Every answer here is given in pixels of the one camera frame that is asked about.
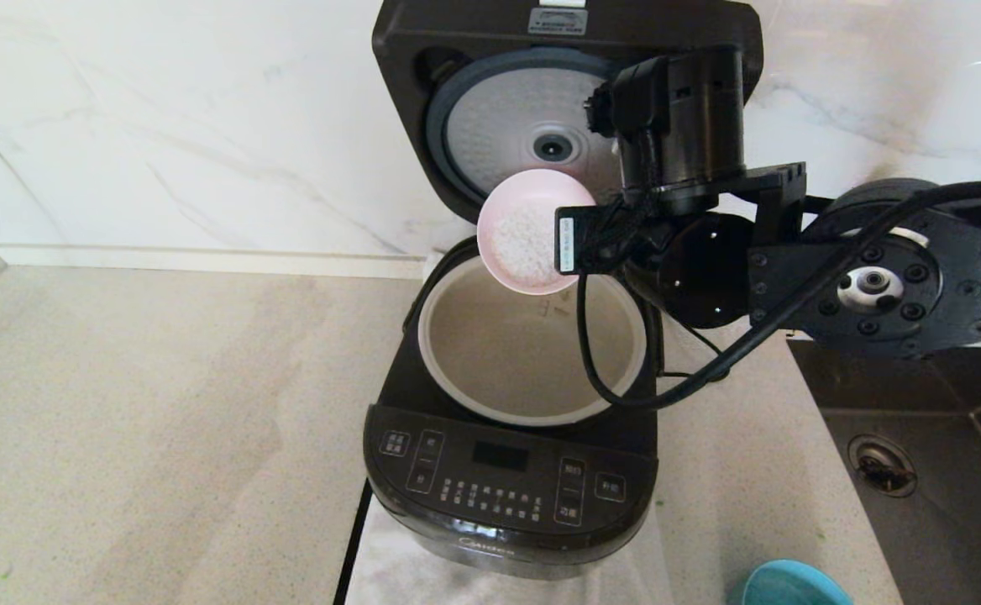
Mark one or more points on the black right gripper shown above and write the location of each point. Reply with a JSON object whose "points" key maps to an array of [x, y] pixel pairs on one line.
{"points": [[700, 126]]}

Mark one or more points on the pink plastic bowl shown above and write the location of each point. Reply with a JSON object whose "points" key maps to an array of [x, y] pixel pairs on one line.
{"points": [[532, 189]]}

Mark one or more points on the white raw rice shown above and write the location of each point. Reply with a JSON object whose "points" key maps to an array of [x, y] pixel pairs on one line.
{"points": [[524, 244]]}

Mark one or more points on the black rice cooker lid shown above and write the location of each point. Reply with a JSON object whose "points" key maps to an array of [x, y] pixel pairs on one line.
{"points": [[457, 50]]}

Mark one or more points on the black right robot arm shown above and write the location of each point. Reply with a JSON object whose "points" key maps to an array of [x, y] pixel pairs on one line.
{"points": [[961, 294]]}

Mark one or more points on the grey inner pot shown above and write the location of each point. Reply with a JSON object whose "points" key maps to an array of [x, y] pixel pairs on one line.
{"points": [[507, 361]]}

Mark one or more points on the black rice cooker base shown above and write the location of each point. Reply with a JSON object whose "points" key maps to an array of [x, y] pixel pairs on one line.
{"points": [[499, 496]]}

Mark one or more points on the teal plastic bowl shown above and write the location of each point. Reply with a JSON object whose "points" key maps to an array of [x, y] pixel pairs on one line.
{"points": [[793, 588]]}

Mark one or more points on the metal sink drain strainer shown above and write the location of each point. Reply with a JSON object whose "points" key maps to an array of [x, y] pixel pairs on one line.
{"points": [[881, 466]]}

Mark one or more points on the stainless steel sink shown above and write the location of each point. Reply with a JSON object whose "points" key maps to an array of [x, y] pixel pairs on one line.
{"points": [[961, 521]]}

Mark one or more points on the black strip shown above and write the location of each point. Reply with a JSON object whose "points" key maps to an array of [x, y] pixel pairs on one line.
{"points": [[354, 546]]}

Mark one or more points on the white translucent mat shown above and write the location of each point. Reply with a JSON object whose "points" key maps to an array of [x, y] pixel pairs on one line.
{"points": [[390, 576]]}

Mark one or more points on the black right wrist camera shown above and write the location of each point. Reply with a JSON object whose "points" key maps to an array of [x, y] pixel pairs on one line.
{"points": [[621, 97]]}

